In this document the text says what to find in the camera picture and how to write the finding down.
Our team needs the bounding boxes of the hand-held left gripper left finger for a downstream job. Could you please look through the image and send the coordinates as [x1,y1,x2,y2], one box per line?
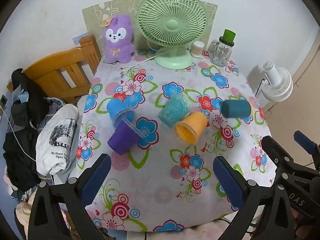
[28,153,112,240]

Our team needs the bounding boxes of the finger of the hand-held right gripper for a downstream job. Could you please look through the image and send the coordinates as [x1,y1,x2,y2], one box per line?
[261,135,301,181]
[293,130,320,172]

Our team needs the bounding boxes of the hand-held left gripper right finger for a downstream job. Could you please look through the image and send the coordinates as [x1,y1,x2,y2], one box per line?
[213,156,295,240]

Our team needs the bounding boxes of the purple cup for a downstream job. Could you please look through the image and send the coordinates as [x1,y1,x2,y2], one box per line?
[107,123,141,156]

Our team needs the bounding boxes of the dark teal cup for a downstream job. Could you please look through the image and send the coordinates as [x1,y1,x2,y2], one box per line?
[221,100,252,119]

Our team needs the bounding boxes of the orange cup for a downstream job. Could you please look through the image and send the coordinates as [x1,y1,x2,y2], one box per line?
[174,111,209,145]

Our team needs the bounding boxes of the light blue glitter cup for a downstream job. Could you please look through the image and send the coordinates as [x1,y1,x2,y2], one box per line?
[158,91,192,128]

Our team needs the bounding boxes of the white printed shirt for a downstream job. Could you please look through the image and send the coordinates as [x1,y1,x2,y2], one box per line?
[35,104,80,178]

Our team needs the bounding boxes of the floral tablecloth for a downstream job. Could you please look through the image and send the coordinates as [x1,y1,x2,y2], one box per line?
[75,48,277,233]

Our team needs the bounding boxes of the white circulator fan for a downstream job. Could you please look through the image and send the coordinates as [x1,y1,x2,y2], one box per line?
[260,61,294,103]

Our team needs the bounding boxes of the black jacket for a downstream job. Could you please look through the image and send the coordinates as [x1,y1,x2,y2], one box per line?
[3,68,50,193]

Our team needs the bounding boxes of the grey garment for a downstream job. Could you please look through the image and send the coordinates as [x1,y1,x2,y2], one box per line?
[37,97,67,133]

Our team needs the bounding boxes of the glass jar with green lid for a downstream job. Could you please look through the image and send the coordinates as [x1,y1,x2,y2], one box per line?
[208,29,237,68]

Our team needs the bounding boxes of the wooden chair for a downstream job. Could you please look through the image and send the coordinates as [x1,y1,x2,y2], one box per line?
[7,34,102,104]

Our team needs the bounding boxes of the cotton swab container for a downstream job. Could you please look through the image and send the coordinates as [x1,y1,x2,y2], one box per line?
[191,41,206,58]

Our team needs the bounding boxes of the purple plush toy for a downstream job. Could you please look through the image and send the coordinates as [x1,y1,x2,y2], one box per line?
[102,14,136,64]

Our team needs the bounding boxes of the blue tape strip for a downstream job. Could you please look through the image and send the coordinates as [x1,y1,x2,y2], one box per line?
[72,32,89,43]

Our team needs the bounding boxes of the green desk fan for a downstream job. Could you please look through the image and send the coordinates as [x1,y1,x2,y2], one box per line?
[136,0,209,69]

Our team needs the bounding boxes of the thin white cable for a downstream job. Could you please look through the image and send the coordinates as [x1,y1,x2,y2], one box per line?
[0,108,38,162]

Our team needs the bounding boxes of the white fan cable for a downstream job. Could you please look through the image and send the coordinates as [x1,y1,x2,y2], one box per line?
[119,54,161,75]

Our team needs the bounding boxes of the beige cartoon wall cloth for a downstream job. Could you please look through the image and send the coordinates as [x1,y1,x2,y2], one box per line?
[82,0,219,53]

